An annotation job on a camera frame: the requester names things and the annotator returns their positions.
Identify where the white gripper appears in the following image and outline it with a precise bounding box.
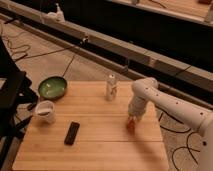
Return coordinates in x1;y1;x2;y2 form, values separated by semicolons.
128;107;145;122

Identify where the red pepper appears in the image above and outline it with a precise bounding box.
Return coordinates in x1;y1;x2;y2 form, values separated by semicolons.
126;118;135;131

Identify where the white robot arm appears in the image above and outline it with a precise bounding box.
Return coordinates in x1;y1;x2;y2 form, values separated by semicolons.
127;77;213;171

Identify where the white bottle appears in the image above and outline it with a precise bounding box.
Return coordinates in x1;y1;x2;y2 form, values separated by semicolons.
106;74;117;101

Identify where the black remote control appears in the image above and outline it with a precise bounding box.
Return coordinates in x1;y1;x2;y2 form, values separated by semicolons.
64;122;80;145

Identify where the white cup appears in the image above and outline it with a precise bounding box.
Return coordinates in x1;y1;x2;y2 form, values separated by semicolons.
35;100;55;124

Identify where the black stand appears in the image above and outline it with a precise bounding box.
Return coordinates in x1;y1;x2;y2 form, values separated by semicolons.
0;36;38;169

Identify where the white object on ledge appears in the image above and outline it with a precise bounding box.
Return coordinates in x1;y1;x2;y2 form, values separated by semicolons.
46;4;65;22

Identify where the black floor cable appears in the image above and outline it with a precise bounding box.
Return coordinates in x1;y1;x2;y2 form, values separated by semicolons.
1;33;89;78

